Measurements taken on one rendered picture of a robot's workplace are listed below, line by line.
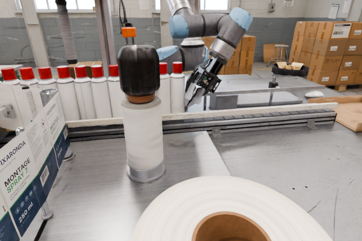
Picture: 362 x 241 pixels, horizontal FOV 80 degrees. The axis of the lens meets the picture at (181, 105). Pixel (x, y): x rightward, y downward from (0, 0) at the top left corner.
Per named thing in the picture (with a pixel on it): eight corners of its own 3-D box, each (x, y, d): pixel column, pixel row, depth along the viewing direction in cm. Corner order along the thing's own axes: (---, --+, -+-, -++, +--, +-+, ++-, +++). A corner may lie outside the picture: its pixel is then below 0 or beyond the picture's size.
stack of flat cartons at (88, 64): (68, 83, 429) (65, 67, 416) (74, 76, 477) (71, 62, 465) (102, 81, 442) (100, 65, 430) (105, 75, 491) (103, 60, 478)
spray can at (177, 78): (171, 120, 79) (169, 64, 71) (171, 114, 84) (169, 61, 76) (185, 120, 79) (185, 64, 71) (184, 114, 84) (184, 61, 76)
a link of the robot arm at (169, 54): (153, 73, 112) (151, 46, 107) (178, 70, 116) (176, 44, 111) (158, 78, 101) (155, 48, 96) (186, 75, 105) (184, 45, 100)
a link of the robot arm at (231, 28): (244, 17, 74) (259, 20, 67) (227, 45, 77) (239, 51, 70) (228, 4, 70) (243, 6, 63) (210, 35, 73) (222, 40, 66)
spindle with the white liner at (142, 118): (126, 185, 48) (110, 48, 37) (129, 161, 57) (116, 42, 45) (166, 181, 50) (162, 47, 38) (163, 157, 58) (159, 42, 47)
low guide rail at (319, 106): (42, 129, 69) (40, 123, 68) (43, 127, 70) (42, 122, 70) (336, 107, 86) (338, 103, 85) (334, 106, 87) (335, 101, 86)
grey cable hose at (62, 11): (65, 64, 75) (51, -3, 67) (68, 62, 78) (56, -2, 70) (76, 64, 75) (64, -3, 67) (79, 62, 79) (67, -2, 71)
